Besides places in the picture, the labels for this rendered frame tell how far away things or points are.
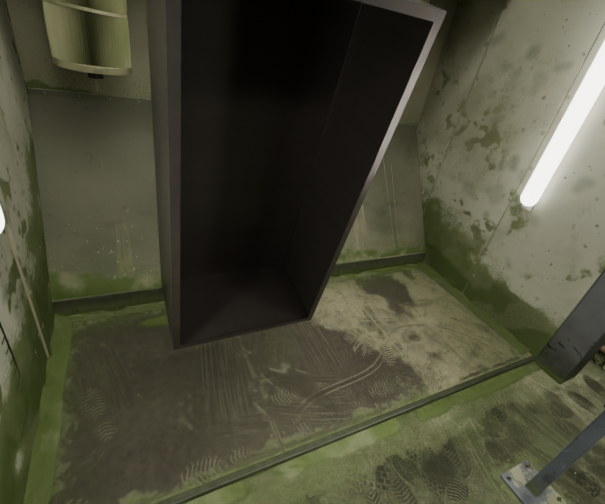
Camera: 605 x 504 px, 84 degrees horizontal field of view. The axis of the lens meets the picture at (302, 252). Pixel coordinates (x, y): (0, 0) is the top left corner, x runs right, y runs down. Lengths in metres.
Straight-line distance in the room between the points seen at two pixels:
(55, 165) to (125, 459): 1.49
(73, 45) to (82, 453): 1.68
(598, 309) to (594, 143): 0.92
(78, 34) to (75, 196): 0.79
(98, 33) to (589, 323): 2.91
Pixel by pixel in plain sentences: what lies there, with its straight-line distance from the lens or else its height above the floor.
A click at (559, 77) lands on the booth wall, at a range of 2.66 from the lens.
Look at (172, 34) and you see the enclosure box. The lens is 0.75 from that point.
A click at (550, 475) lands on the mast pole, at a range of 2.00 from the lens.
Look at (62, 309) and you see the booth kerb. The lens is 2.25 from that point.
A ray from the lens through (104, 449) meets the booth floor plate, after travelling 1.74.
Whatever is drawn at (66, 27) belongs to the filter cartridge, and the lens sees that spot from 1.96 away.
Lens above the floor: 1.52
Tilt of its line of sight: 31 degrees down
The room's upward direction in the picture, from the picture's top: 11 degrees clockwise
